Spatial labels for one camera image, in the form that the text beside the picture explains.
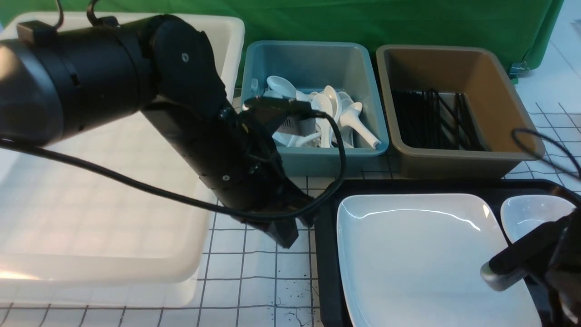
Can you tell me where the white oval side dish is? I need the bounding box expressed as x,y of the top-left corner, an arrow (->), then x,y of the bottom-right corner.
500,195 -> 576,243

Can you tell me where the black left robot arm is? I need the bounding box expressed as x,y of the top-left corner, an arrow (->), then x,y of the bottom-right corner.
0,15 -> 317,248

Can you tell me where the blue plastic bin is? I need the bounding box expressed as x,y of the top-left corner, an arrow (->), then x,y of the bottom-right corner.
241,40 -> 389,178

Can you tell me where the green cloth backdrop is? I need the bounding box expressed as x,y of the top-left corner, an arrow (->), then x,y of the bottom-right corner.
0,0 -> 564,87

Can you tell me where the white grid tablecloth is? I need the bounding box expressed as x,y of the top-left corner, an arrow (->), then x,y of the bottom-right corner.
0,41 -> 581,327

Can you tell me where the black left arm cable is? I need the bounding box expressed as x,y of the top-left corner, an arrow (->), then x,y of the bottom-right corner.
0,0 -> 347,223

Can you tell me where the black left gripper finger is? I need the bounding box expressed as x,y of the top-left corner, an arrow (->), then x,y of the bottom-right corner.
254,219 -> 299,249

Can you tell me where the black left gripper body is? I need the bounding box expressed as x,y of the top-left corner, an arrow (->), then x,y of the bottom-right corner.
143,98 -> 316,228

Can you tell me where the metal clamp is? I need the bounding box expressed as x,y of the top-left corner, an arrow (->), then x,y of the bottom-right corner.
507,62 -> 531,80

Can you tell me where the pile of white spoons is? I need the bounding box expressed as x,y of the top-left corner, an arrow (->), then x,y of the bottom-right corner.
263,76 -> 382,149

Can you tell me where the brown plastic bin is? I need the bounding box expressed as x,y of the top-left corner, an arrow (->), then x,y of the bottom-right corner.
376,45 -> 535,179

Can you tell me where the black serving tray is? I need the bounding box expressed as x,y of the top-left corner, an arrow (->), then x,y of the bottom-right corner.
314,179 -> 580,327

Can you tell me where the white rectangular rice plate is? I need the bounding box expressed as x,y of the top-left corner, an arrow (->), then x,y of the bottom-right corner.
337,194 -> 542,327

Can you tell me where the pile of black chopsticks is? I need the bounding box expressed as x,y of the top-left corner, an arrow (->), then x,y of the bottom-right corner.
392,89 -> 487,151

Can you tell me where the large white plastic tub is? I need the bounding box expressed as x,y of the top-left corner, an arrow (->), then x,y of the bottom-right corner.
1,14 -> 245,308

